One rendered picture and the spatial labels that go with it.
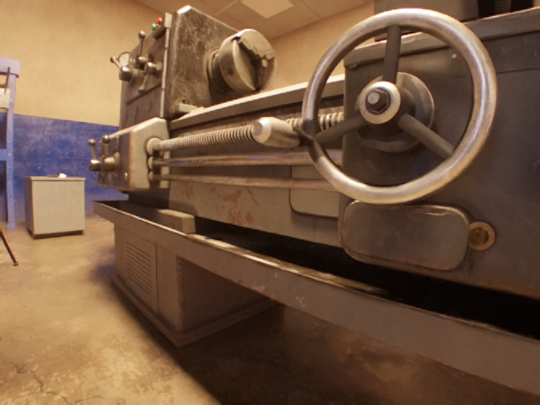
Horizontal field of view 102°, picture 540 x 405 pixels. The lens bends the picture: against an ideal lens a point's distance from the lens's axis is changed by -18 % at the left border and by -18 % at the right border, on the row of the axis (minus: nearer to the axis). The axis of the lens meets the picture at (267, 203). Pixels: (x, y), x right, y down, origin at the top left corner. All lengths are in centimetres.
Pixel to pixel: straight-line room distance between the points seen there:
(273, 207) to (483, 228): 48
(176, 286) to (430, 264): 84
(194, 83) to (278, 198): 69
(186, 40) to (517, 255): 120
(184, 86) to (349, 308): 100
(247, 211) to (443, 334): 56
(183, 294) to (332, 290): 69
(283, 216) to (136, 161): 62
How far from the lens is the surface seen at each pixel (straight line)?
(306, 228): 62
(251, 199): 74
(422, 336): 38
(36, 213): 291
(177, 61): 118
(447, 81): 37
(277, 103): 68
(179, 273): 98
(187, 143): 84
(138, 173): 106
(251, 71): 112
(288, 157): 54
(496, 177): 34
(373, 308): 39
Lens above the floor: 61
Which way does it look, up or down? 5 degrees down
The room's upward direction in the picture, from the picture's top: 2 degrees clockwise
